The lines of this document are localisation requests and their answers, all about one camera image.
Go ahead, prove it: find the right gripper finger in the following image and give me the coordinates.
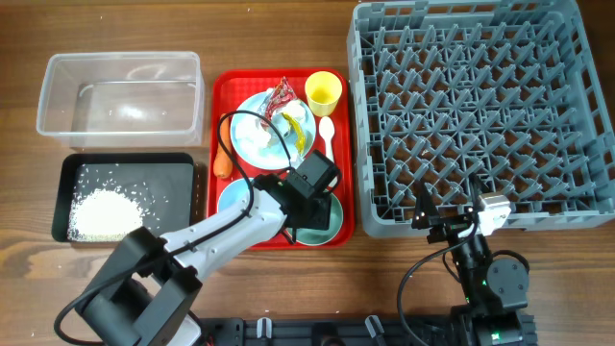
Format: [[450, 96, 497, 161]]
[[468, 173, 488, 211], [415, 181, 438, 218]]

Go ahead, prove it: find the teal green bowl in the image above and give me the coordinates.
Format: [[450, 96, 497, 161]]
[[296, 195, 344, 246]]

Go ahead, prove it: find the light blue bowl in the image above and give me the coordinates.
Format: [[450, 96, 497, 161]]
[[217, 179, 249, 212]]

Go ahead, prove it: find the orange carrot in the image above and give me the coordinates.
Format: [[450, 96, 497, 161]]
[[212, 113, 234, 179]]

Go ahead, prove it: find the white rice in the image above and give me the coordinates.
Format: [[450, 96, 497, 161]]
[[67, 163, 156, 242]]

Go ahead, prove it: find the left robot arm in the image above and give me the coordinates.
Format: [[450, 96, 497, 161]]
[[74, 171, 332, 345]]

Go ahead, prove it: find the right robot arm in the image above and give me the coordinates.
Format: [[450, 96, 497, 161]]
[[403, 174, 536, 345]]

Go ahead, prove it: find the grey dishwasher rack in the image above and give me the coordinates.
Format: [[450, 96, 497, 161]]
[[347, 1, 614, 237]]

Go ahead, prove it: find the yellow wrapper strip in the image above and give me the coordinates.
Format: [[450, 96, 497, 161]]
[[282, 112, 307, 155]]

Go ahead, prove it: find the white plastic spoon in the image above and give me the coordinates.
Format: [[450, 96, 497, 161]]
[[318, 116, 335, 162]]

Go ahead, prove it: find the large light blue plate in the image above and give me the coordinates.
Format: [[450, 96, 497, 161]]
[[230, 100, 317, 170]]

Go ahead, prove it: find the crumpled white tissue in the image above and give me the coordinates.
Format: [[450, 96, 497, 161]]
[[236, 100, 306, 148]]

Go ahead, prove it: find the red serving tray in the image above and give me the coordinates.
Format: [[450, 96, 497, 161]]
[[205, 68, 356, 250]]

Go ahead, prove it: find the red foil wrapper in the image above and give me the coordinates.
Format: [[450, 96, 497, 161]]
[[257, 77, 298, 122]]

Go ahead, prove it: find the yellow plastic cup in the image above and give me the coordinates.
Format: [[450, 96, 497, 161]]
[[305, 71, 343, 117]]

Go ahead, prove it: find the black plastic tray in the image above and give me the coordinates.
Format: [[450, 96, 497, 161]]
[[51, 153, 196, 243]]

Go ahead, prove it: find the clear plastic bin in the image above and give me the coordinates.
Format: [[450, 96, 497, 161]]
[[36, 51, 206, 148]]

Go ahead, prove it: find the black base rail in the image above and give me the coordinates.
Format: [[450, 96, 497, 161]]
[[191, 314, 538, 346]]

